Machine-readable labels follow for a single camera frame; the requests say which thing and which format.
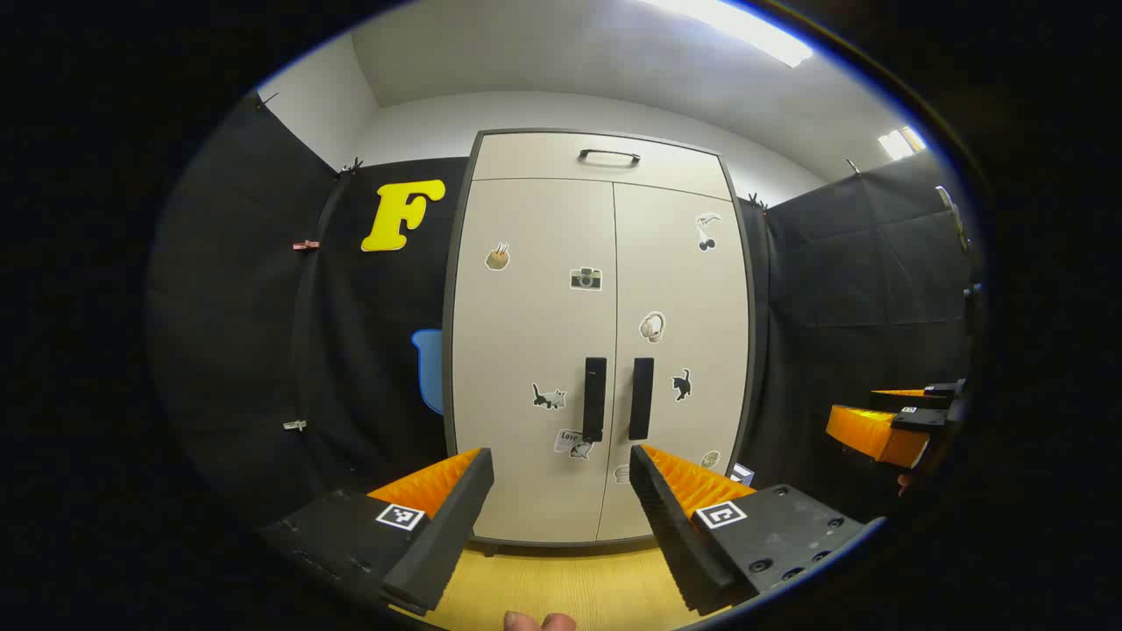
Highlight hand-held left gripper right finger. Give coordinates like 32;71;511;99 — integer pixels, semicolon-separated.
629;443;886;616

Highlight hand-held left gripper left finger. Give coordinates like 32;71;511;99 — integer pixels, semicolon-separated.
261;447;494;616

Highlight beige double-door shoe cabinet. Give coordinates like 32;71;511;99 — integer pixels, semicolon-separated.
441;129;756;555

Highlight cabinet door with camera sticker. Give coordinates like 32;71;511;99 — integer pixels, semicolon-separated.
453;178;617;542

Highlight cabinet door with headphones sticker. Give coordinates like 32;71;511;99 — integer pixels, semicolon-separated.
598;182;750;542

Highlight small ceiling light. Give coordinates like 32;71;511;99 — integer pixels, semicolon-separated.
879;125;927;160

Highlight long ceiling light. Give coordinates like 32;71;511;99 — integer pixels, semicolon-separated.
644;0;814;69

